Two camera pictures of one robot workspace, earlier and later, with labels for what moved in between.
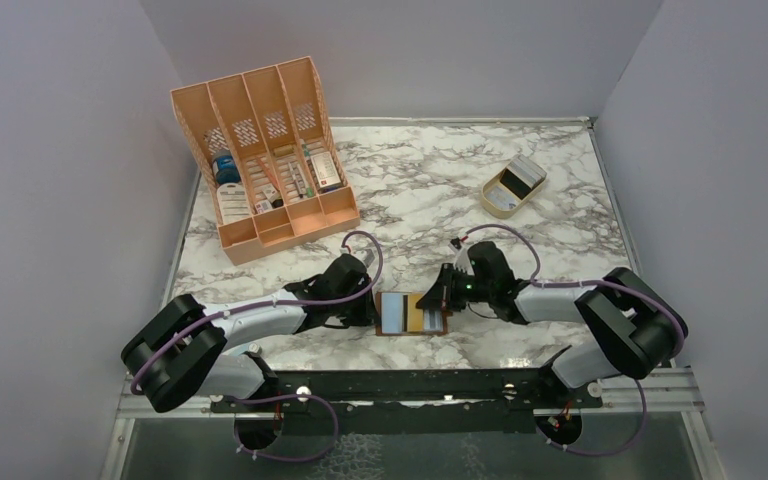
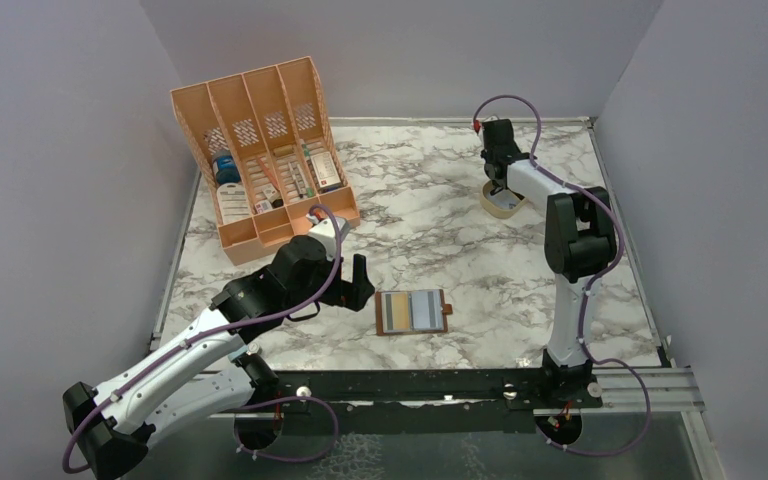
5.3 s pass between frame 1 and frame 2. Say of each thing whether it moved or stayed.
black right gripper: moved
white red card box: stayed
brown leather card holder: stayed
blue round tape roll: stayed
